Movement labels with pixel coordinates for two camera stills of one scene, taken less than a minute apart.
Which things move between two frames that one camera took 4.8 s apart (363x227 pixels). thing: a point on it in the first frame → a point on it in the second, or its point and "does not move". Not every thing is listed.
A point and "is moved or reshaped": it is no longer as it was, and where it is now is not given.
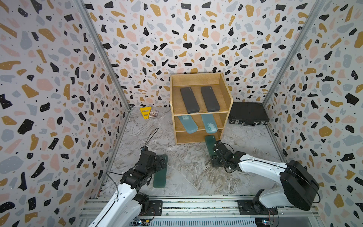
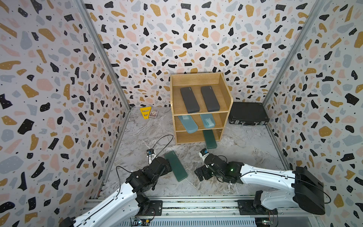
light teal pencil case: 210,123 is moved or reshaped
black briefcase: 248,113 does not move
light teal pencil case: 189,123 does not move
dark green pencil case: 211,141 is moved or reshaped
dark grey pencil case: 210,100 does not move
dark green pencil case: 159,178 → 178,171
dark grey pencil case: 191,104 does not move
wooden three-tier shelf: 200,103 does not move
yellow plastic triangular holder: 145,111 does not move
